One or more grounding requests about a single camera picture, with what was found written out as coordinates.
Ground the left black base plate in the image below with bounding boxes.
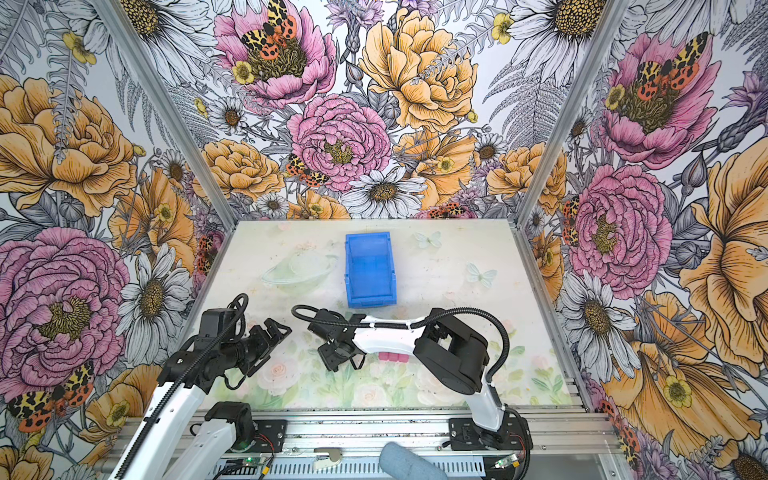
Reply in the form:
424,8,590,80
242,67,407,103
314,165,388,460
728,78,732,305
238,419,288,454

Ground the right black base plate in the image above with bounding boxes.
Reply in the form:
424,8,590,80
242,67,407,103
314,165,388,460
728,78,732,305
448,414,534,451

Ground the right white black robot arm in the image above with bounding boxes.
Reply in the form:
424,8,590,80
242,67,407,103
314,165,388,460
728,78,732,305
291,305,510,449

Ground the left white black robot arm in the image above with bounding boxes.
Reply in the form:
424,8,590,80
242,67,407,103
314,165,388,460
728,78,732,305
110,293,292,479

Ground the grey fuzzy microphone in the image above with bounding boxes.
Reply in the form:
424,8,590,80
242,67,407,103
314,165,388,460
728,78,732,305
378,442,448,480

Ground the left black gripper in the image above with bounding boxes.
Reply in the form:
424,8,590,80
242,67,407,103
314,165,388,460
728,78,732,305
222,319,291,379

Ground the pink block strip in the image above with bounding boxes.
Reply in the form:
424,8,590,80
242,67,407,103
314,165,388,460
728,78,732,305
378,352,410,363

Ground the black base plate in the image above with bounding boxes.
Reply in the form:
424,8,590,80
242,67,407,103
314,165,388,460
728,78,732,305
238,419,288,454
448,414,534,451

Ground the aluminium front rail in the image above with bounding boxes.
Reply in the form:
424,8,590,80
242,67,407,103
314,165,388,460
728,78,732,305
101,407,619,463

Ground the blue plastic bin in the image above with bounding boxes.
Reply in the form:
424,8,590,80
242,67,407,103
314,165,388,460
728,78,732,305
345,232,397,309

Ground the white vented cable duct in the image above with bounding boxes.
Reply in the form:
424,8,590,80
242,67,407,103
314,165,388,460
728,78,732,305
215,458,487,480

